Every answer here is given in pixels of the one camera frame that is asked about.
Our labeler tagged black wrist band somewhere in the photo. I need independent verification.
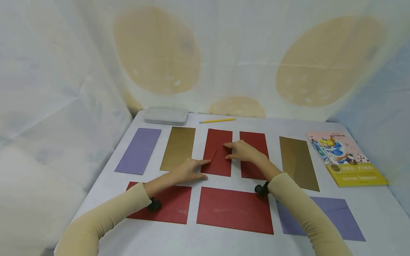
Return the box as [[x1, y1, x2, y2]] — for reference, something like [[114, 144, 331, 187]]
[[147, 197, 162, 213], [254, 181, 270, 196]]

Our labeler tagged yellow and pink picture book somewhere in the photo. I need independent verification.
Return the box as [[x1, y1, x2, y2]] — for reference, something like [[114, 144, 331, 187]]
[[305, 131, 389, 188]]

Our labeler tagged person's left hand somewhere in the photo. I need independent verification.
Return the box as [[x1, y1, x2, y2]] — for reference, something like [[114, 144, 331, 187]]
[[171, 158, 212, 186]]

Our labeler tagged person's right hand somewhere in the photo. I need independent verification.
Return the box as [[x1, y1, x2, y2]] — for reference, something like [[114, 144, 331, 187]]
[[223, 140, 267, 167]]

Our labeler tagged person's right forearm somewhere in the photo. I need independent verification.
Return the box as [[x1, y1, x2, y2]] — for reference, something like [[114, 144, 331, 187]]
[[258, 156, 353, 256]]

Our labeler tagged red envelope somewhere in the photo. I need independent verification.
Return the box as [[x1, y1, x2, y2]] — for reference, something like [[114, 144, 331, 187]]
[[200, 128, 233, 177], [125, 181, 192, 225], [196, 186, 275, 235], [239, 131, 270, 181]]

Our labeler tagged purple envelope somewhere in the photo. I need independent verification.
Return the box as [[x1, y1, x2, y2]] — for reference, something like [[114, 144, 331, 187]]
[[114, 128, 162, 176], [275, 196, 367, 242]]

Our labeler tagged yellow pencil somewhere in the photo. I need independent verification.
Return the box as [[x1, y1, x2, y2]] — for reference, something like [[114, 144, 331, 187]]
[[199, 118, 236, 124]]

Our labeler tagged gold envelope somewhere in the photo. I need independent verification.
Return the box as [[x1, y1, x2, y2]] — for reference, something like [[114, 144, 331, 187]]
[[279, 136, 320, 192], [159, 126, 196, 172]]

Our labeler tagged grey metal pencil case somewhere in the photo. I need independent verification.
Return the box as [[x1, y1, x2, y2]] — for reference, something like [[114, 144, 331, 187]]
[[144, 106, 189, 126]]

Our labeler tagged person's left forearm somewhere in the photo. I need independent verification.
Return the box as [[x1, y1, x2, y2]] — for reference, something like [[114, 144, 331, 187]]
[[54, 171, 176, 256]]

